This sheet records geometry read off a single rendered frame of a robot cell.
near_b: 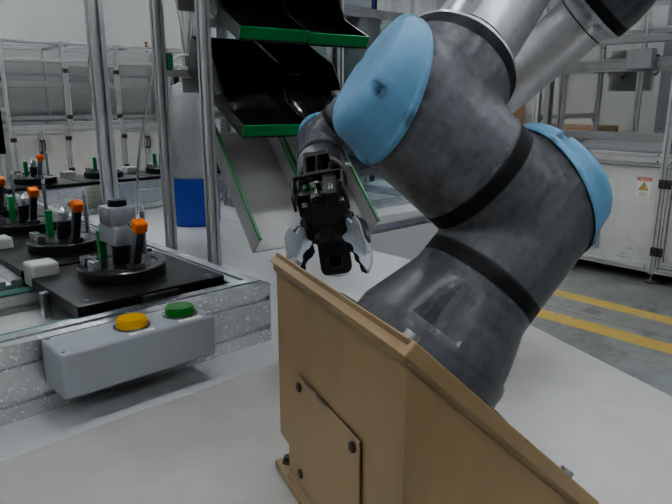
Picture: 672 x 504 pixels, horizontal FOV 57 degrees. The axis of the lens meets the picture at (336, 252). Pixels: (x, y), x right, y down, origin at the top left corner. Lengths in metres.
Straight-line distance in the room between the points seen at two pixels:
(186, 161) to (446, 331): 1.55
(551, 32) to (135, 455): 0.73
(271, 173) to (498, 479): 0.86
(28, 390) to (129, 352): 0.13
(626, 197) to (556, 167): 4.28
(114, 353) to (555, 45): 0.69
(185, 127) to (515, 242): 1.54
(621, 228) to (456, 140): 4.39
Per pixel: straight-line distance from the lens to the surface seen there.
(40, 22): 12.03
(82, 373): 0.82
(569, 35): 0.88
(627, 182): 4.82
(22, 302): 1.13
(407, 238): 2.27
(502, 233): 0.53
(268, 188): 1.19
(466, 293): 0.51
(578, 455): 0.78
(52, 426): 0.86
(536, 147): 0.55
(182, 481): 0.71
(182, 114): 1.96
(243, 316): 1.00
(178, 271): 1.07
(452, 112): 0.50
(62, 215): 1.29
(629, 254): 4.88
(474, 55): 0.53
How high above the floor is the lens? 1.25
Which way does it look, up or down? 14 degrees down
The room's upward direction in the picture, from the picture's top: straight up
